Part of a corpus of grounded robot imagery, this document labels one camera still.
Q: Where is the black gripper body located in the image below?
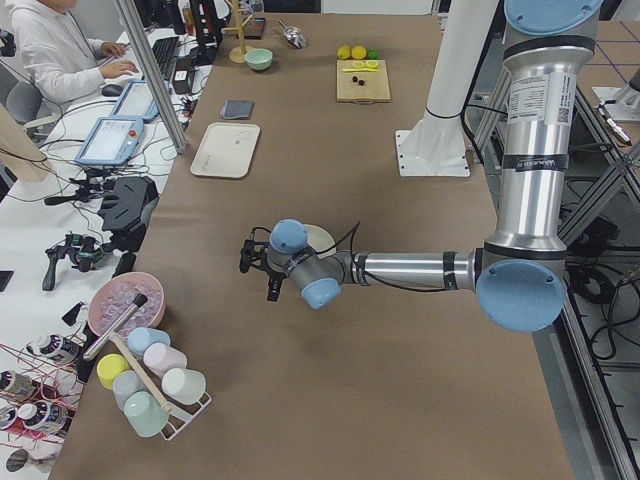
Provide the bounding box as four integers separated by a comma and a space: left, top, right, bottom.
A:
239, 227, 280, 285

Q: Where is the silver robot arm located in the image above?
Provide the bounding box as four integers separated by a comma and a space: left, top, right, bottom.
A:
239, 1, 601, 332

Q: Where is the cream rabbit tray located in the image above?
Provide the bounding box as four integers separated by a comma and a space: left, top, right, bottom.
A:
190, 122, 260, 179

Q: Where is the round cream plate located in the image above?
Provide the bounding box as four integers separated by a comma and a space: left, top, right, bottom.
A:
305, 224, 337, 259

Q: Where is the steel muddler tool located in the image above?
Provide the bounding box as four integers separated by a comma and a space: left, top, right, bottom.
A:
82, 293, 148, 361

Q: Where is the white cup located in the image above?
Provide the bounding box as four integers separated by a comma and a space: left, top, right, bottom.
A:
162, 368, 206, 405

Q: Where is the pink cup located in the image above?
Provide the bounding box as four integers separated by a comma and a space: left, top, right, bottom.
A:
143, 342, 187, 378

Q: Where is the blue cup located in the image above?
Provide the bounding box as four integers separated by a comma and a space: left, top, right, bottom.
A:
126, 327, 171, 359

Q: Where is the grey folded cloth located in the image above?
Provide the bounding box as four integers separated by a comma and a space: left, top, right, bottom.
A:
220, 99, 254, 120

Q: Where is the pink bowl with ice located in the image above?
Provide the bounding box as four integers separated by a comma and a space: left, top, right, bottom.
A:
88, 272, 165, 337

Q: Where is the white cup rack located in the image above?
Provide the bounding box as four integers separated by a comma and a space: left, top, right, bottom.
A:
160, 392, 215, 441

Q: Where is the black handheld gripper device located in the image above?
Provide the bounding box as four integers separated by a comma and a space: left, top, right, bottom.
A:
42, 233, 111, 291

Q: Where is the near teach pendant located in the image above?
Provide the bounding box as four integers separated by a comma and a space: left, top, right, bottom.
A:
75, 116, 144, 167

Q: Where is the teach pendant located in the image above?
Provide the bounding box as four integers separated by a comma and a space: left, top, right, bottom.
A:
111, 80, 159, 123
75, 116, 144, 167

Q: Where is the yellow cup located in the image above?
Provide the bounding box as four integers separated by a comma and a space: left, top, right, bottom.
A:
97, 353, 131, 390

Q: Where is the grey cup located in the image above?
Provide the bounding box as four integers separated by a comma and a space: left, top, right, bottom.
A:
112, 370, 147, 411

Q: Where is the mint cup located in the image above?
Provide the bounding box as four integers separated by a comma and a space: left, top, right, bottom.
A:
123, 391, 169, 438

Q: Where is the far teach pendant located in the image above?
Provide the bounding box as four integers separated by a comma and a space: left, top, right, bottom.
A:
111, 80, 159, 123

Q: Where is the mint green bowl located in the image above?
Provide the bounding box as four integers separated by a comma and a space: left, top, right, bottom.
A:
244, 48, 273, 71

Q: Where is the wooden mug tree stand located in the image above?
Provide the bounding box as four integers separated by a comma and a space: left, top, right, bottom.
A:
222, 0, 254, 64

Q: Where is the bamboo cutting board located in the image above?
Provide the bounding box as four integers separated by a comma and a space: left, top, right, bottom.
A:
336, 60, 391, 103

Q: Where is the steel scoop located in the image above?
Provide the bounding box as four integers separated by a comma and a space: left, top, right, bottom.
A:
278, 19, 307, 49

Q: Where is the yellow lemon far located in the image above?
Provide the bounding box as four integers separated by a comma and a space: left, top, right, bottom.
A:
336, 45, 351, 60

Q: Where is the yellow lemon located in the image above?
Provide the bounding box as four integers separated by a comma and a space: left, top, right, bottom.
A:
336, 45, 351, 60
350, 45, 368, 60

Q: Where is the black keyboard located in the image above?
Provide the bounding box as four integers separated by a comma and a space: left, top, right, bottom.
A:
152, 36, 180, 81

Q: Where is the yellow lemon near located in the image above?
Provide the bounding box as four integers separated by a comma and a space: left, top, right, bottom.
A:
350, 45, 368, 60

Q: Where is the person in white hoodie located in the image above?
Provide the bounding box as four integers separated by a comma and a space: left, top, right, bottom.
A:
5, 0, 138, 104

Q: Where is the black stand mount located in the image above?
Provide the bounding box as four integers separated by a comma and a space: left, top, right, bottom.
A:
98, 176, 159, 277

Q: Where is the aluminium frame post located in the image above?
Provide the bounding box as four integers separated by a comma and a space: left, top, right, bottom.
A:
114, 0, 187, 154

